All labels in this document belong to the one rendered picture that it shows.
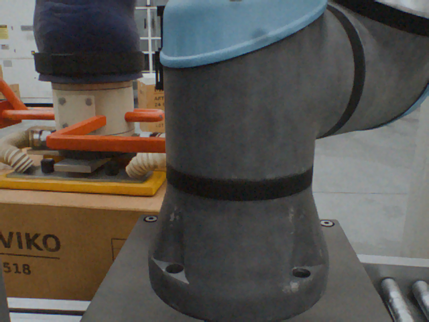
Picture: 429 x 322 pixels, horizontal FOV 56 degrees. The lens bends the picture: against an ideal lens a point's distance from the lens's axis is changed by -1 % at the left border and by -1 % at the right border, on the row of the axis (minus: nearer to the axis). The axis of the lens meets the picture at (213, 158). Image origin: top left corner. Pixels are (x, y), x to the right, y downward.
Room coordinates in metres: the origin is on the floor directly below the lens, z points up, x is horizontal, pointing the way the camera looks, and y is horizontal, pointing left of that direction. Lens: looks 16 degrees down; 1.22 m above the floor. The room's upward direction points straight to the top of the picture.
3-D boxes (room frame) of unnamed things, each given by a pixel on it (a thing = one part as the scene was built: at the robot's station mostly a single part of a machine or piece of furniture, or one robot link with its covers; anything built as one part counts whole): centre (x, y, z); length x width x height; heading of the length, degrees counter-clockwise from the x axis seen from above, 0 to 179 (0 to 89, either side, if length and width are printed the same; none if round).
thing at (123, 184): (0.79, 0.28, 0.97); 0.34 x 0.10 x 0.05; 82
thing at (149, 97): (2.88, 0.21, 0.82); 0.60 x 0.40 x 0.40; 108
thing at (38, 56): (0.88, 0.26, 1.19); 0.23 x 0.23 x 0.04
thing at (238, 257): (0.31, -0.02, 1.09); 0.15 x 0.15 x 0.10
